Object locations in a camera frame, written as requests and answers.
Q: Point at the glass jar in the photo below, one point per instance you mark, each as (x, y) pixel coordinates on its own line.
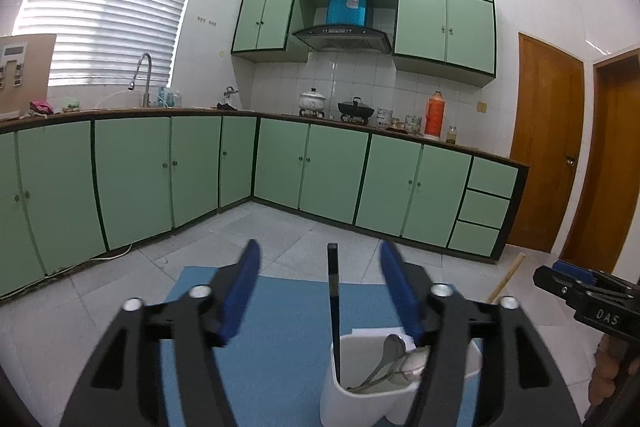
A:
(451, 135)

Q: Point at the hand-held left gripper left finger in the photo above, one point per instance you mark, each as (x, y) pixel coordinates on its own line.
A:
(242, 292)

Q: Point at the white cooking pot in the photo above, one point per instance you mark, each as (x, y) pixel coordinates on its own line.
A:
(312, 101)

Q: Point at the cardboard box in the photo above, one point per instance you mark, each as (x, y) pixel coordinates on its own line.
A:
(37, 72)

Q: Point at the steel kitchen faucet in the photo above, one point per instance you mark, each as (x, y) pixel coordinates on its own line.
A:
(146, 77)

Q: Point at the green base cabinets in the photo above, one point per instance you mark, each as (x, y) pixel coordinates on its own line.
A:
(130, 177)

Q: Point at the person's right hand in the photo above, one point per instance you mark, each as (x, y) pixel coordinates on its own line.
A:
(605, 372)

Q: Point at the bottles by sink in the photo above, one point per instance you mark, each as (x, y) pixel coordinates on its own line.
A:
(169, 98)

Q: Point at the green wall cabinets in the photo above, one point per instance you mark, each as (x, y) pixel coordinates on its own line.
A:
(440, 22)

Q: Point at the white two-compartment utensil holder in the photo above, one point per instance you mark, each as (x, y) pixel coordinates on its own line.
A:
(350, 407)

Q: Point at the patterned cups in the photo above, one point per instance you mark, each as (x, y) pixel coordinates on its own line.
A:
(413, 124)

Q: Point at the wooden chopstick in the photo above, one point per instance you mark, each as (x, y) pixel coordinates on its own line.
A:
(510, 274)

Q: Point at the dark blue chopstick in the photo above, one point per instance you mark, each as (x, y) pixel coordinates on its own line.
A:
(334, 297)

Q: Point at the large steel spoon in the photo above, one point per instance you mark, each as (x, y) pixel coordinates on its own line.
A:
(416, 361)

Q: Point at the range hood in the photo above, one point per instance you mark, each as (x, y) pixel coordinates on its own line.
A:
(342, 39)

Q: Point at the blue tablecloth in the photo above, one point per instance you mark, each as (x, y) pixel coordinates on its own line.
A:
(280, 307)

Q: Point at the white window blinds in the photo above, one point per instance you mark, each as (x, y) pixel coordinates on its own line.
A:
(110, 2)

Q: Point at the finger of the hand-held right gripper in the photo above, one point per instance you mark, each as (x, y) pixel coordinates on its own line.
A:
(555, 282)
(575, 269)

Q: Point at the black wok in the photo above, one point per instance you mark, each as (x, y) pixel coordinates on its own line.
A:
(356, 108)

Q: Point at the orange thermos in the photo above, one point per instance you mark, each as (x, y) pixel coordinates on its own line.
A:
(434, 117)

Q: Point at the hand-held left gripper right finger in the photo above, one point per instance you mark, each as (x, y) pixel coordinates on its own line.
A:
(400, 292)

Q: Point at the wooden door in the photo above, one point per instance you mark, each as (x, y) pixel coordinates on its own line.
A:
(545, 142)
(612, 167)

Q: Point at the pink cloth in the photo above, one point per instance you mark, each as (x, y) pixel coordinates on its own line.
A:
(41, 107)

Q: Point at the small kettle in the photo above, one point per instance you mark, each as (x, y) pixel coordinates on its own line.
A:
(230, 96)

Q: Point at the stack of bowls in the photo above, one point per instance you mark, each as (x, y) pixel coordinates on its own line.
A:
(384, 118)

